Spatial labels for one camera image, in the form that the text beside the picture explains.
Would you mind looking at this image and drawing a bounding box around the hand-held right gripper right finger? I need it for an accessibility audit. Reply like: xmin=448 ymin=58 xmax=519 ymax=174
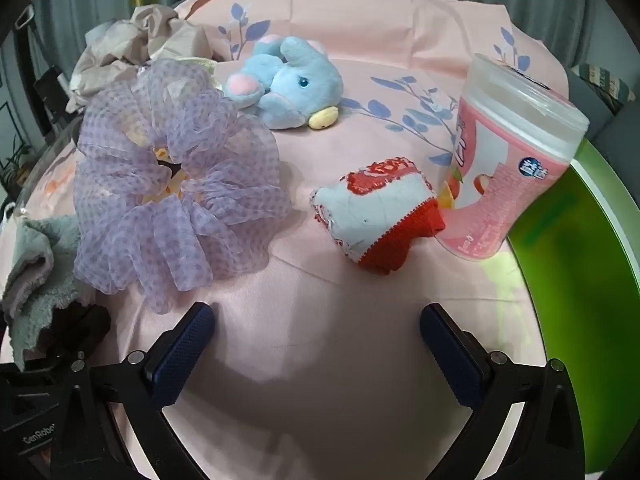
xmin=420 ymin=302 xmax=587 ymax=480

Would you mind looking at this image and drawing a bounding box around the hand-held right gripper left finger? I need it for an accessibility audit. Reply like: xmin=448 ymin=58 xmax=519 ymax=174
xmin=50 ymin=302 xmax=216 ymax=480

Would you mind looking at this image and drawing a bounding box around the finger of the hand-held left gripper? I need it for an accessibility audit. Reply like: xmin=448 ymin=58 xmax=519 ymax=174
xmin=30 ymin=304 xmax=112 ymax=371

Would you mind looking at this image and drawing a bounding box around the grey-green fleece towel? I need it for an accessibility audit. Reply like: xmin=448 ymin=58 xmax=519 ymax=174
xmin=0 ymin=215 xmax=83 ymax=368

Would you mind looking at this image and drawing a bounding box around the red and white sock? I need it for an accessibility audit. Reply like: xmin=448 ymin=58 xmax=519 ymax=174
xmin=308 ymin=157 xmax=447 ymax=276

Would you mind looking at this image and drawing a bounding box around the yellow patterned sock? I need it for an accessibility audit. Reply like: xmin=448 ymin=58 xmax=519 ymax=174
xmin=150 ymin=145 xmax=188 ymax=201

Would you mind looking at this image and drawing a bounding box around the purple checked mesh scrunchie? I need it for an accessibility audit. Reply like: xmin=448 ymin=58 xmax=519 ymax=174
xmin=74 ymin=58 xmax=293 ymax=315

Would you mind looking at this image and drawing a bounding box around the white plastic bag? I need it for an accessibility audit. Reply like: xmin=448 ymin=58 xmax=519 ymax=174
xmin=0 ymin=200 xmax=26 ymax=228

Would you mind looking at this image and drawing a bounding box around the pink floral bedsheet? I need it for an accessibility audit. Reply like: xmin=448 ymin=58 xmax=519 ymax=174
xmin=0 ymin=0 xmax=571 ymax=480

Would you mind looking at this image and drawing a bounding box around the pink canister with clear lid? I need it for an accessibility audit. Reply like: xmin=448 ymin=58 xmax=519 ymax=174
xmin=436 ymin=53 xmax=592 ymax=262

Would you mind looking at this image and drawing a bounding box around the potted plant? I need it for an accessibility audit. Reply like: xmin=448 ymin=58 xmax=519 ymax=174
xmin=0 ymin=142 xmax=28 ymax=186

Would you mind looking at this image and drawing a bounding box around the black device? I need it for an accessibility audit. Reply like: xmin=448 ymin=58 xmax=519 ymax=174
xmin=32 ymin=67 xmax=68 ymax=111

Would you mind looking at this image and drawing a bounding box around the grey sofa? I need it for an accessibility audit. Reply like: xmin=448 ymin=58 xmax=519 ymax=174
xmin=565 ymin=65 xmax=640 ymax=146

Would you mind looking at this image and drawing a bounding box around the crumpled beige cloth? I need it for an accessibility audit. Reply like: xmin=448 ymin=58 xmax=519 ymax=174
xmin=66 ymin=2 xmax=216 ymax=113

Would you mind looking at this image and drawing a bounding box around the blue plush elephant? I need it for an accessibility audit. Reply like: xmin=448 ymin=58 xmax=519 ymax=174
xmin=222 ymin=35 xmax=345 ymax=132

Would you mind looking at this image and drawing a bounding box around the striped patterned pillow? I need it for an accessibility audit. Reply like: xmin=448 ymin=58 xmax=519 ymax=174
xmin=580 ymin=62 xmax=626 ymax=111

